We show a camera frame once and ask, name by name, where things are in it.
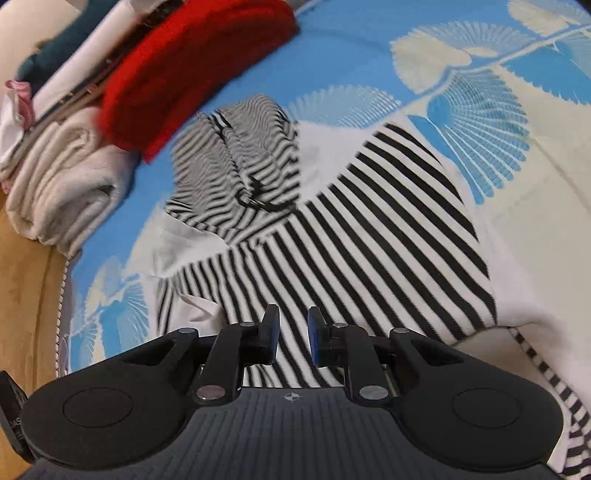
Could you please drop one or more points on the grey rolled cloth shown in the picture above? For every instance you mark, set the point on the grey rolled cloth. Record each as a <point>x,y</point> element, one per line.
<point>64,184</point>

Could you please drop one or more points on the wooden bed frame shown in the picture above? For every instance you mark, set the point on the wooden bed frame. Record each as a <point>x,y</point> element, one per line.
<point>25,295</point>

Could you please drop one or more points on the pink and white garment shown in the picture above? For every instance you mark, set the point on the pink and white garment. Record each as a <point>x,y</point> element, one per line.
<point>14,120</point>

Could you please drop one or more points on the white folded cloth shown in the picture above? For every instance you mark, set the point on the white folded cloth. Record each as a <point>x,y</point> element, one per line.
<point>99,50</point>

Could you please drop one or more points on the teal garment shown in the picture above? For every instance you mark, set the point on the teal garment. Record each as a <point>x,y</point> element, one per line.
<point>60,41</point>

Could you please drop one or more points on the black and white striped shirt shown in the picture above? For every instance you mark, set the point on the black and white striped shirt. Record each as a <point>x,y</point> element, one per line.
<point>369,240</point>

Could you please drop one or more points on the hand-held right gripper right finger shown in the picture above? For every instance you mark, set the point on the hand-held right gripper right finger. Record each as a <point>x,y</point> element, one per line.
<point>315,341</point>

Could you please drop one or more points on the red knitted sweater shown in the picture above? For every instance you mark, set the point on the red knitted sweater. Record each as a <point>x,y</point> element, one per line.
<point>194,69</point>

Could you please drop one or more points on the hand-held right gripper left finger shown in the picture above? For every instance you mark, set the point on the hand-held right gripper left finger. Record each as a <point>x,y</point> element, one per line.
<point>274,334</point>

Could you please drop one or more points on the blue and cream printed bedsheet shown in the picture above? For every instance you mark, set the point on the blue and cream printed bedsheet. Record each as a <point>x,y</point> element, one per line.
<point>351,60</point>

